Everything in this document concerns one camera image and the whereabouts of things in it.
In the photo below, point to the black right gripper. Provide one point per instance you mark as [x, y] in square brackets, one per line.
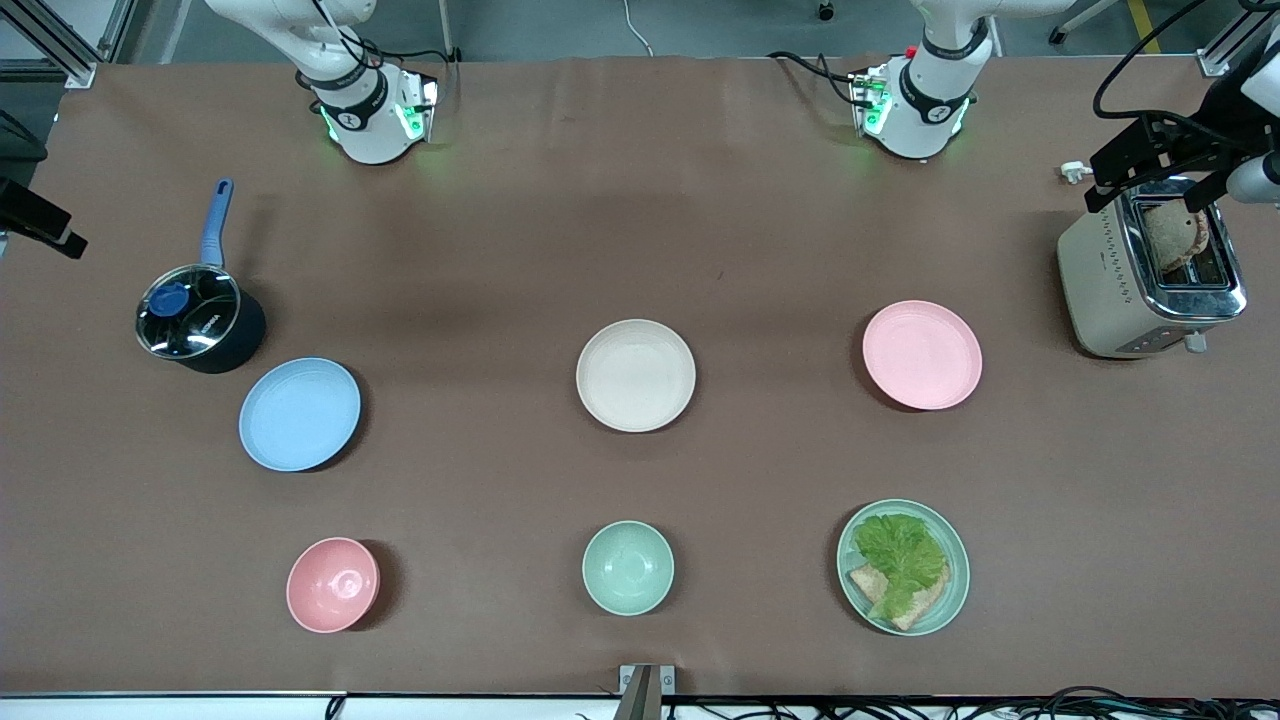
[12, 198]

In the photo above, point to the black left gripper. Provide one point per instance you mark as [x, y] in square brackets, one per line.
[1197, 143]

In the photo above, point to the pink plate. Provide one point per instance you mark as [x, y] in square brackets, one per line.
[922, 354]

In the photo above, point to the light blue plate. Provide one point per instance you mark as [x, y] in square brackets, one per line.
[300, 414]

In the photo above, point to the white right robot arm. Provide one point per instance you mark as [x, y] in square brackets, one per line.
[365, 110]

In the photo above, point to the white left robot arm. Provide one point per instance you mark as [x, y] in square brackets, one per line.
[925, 100]

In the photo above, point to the round brown toast slice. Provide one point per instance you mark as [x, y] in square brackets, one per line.
[1172, 235]

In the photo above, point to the white power plug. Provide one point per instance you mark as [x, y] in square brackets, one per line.
[1074, 172]

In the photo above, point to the beige and chrome toaster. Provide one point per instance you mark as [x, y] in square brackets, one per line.
[1105, 285]

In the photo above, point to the glass lid with blue knob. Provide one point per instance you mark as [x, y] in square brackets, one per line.
[188, 312]

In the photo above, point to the green lettuce leaf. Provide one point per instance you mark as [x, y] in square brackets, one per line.
[900, 555]

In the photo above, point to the mint green plate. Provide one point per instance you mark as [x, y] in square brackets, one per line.
[955, 590]

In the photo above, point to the pink bowl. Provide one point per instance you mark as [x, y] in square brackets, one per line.
[332, 585]

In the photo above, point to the brown bread slice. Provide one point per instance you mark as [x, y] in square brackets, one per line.
[925, 603]

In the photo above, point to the beige plate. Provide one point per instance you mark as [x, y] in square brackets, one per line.
[636, 375]

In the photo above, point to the mint green bowl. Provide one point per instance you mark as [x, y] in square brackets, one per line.
[628, 567]

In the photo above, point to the aluminium frame profile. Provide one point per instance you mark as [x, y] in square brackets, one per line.
[1235, 45]
[60, 45]

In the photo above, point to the grey metal camera bracket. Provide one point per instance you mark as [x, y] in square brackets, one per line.
[645, 690]

